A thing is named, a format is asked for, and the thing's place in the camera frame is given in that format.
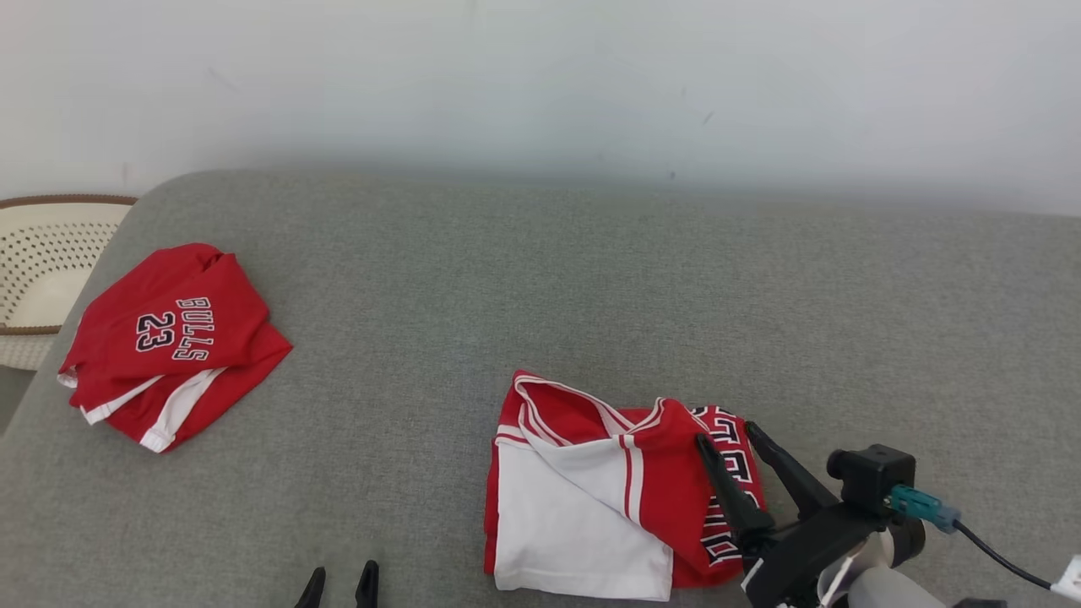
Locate white label right cable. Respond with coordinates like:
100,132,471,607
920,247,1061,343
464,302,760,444
1051,553,1081,602

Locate red Bulls basketball jersey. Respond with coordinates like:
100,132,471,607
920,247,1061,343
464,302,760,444
483,370,769,602

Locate right black cable teal plug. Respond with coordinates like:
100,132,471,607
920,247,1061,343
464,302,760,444
887,486,1057,592

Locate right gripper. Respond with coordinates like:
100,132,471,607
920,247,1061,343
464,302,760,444
695,421,883,608

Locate red Bulls 23 shorts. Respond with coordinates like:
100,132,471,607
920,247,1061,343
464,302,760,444
57,243,294,453

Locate cream perforated laundry basket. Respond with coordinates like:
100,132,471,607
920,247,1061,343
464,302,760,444
0,195,139,371

